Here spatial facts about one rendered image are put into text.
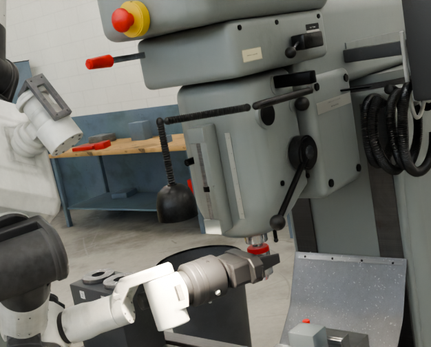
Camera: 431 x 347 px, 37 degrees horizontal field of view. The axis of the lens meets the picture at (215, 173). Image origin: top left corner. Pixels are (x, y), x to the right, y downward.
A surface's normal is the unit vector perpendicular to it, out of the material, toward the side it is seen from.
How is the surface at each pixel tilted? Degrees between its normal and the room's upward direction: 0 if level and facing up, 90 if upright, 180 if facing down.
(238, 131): 90
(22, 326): 136
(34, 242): 37
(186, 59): 90
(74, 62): 90
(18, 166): 58
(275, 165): 90
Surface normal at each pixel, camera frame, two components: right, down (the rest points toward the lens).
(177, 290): 0.44, -0.24
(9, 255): 0.27, -0.54
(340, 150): 0.77, -0.02
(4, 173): 0.67, -0.58
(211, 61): -0.61, 0.26
